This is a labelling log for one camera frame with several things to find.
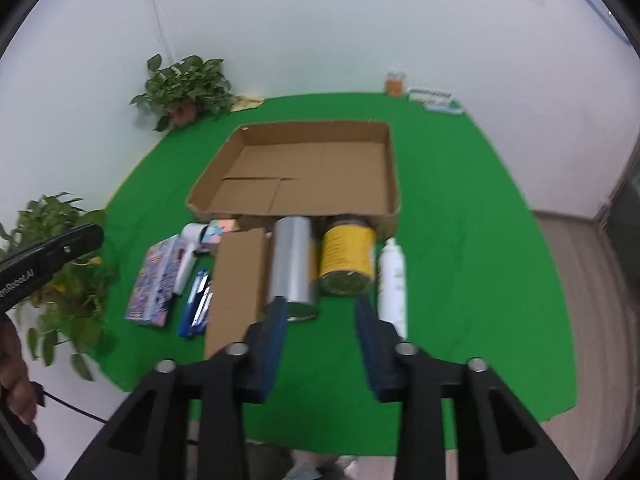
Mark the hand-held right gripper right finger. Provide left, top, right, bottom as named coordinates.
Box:
left=354, top=297, right=578, bottom=480

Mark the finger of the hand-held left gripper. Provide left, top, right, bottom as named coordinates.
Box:
left=40, top=224, right=105, bottom=276

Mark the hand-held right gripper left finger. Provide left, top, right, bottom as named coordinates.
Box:
left=65, top=297, right=290, bottom=480

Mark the white spray bottle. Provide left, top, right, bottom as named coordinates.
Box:
left=376, top=237, right=410, bottom=341

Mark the plain brown cardboard box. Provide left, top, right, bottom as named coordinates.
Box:
left=204, top=227, right=269, bottom=361

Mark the colourful printed box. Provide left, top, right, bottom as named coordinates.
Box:
left=124, top=234, right=187, bottom=330

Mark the silver metal can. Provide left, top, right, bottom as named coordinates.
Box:
left=264, top=215, right=321, bottom=322

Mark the blue packet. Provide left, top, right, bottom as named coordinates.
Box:
left=178, top=269, right=215, bottom=339

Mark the yellow label jar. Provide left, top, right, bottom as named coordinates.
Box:
left=318, top=214, right=377, bottom=297

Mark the white handheld hair dryer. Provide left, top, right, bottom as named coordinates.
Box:
left=172, top=222, right=208, bottom=297

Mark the pastel puzzle cube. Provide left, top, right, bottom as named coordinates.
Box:
left=202, top=218, right=240, bottom=256

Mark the shallow cardboard tray box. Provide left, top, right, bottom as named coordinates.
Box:
left=186, top=121, right=403, bottom=238

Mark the person's left hand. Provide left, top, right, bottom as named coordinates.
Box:
left=0, top=317, right=40, bottom=426

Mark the leafy green pothos plant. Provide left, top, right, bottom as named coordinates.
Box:
left=0, top=192, right=118, bottom=382

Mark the green tablecloth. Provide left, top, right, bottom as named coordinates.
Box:
left=92, top=91, right=578, bottom=456

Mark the potted plant in orange pot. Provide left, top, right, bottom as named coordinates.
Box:
left=130, top=54, right=236, bottom=132

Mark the white flat box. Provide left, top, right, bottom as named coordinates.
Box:
left=407, top=86, right=453, bottom=103

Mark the glass partition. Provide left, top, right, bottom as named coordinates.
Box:
left=597, top=140, right=640, bottom=301

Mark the black cable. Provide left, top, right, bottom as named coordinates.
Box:
left=32, top=382, right=108, bottom=425

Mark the thin wall cable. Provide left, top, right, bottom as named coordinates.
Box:
left=145, top=0, right=173, bottom=61

